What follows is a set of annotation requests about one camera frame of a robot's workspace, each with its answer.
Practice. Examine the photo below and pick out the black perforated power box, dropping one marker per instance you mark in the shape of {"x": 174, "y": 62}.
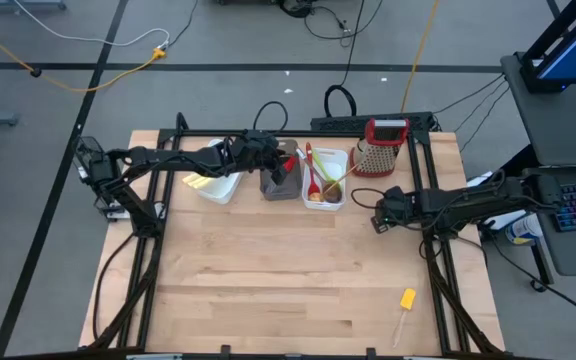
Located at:
{"x": 338, "y": 123}

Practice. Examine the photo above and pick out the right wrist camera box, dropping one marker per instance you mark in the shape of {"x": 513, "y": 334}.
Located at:
{"x": 380, "y": 225}

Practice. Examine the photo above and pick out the white blue-labelled bottle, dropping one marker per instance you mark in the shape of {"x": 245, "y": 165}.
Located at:
{"x": 523, "y": 230}

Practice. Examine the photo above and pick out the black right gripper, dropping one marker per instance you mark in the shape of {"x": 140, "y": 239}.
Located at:
{"x": 400, "y": 205}

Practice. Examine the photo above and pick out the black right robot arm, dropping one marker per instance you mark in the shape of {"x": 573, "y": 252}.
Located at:
{"x": 493, "y": 200}

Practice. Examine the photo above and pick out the grey monitor desk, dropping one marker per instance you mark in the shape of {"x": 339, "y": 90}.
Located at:
{"x": 558, "y": 125}

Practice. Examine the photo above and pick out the black mesh control box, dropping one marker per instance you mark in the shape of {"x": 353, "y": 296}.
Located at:
{"x": 85, "y": 145}

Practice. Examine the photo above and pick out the black aluminium table frame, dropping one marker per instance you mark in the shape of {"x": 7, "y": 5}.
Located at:
{"x": 318, "y": 133}

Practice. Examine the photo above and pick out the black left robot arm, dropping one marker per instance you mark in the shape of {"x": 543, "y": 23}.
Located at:
{"x": 178, "y": 160}

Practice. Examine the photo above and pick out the green silicone spoon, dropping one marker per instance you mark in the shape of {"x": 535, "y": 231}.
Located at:
{"x": 320, "y": 162}

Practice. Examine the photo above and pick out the white plastic storage bin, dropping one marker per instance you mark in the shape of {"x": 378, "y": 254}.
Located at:
{"x": 220, "y": 192}
{"x": 338, "y": 167}

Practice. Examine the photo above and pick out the small black floor ball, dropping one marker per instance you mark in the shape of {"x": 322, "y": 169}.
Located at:
{"x": 35, "y": 72}

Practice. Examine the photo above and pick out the red silicone spoon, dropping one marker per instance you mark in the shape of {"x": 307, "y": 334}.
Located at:
{"x": 313, "y": 189}

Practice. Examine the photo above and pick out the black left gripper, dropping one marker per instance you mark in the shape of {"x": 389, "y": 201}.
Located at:
{"x": 253, "y": 150}

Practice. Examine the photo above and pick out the grey translucent plastic bin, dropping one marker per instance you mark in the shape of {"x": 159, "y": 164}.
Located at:
{"x": 280, "y": 192}

